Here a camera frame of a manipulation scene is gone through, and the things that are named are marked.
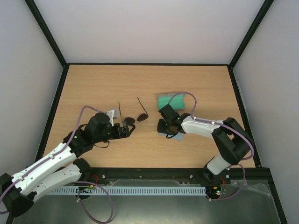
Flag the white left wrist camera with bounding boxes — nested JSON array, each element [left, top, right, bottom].
[[106, 109, 119, 126]]

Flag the grey felt glasses case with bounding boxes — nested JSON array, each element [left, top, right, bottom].
[[157, 93, 185, 110]]

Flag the blue cleaning cloth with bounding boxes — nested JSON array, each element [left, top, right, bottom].
[[158, 132, 183, 141]]

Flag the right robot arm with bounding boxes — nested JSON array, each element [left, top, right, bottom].
[[157, 104, 254, 184]]

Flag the green circuit board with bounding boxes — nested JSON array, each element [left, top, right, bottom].
[[78, 185, 96, 191], [211, 184, 228, 195]]

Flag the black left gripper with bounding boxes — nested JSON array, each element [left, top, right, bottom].
[[94, 121, 136, 143]]

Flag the right green circuit board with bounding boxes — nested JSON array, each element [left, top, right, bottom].
[[211, 184, 228, 195]]

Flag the light blue slotted cable duct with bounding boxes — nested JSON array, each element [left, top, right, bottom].
[[46, 185, 208, 196]]

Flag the black round sunglasses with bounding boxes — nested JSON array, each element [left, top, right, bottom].
[[118, 97, 149, 125]]

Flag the left green circuit board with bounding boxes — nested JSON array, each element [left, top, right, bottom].
[[78, 185, 96, 191]]

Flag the black aluminium frame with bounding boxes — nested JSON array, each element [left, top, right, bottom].
[[5, 0, 288, 224]]

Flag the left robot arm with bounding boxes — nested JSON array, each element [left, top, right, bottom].
[[0, 111, 135, 217]]

